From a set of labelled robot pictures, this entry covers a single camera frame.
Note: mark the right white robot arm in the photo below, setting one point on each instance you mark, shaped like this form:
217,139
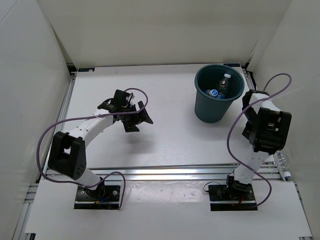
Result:
266,130

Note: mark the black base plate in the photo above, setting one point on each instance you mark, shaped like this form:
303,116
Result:
104,197
224,199

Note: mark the clear bottle blue label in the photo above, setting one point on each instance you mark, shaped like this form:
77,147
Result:
223,86

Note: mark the clear bottle no label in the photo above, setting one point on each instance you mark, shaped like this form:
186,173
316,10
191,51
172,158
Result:
282,165

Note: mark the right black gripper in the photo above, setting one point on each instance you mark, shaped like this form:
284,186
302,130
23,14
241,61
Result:
247,131

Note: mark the left blue sticker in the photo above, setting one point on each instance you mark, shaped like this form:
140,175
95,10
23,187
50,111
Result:
87,69

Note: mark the aluminium front rail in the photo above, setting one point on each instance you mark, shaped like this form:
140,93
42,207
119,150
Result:
215,172

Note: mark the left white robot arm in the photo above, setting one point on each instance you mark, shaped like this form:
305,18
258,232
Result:
68,150

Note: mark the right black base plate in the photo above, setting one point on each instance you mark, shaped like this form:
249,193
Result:
224,199

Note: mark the dark teal plastic bin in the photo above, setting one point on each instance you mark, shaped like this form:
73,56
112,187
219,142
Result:
209,109

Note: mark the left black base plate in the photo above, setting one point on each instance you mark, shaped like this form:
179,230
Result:
104,197

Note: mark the blue sticker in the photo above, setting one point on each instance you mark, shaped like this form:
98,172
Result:
87,69
233,65

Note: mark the right blue sticker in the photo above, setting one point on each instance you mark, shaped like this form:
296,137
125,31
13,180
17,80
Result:
233,65

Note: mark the crushed bottle blue label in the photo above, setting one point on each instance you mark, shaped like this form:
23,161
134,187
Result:
212,93

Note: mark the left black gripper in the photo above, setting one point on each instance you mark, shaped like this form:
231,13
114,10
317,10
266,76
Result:
131,127

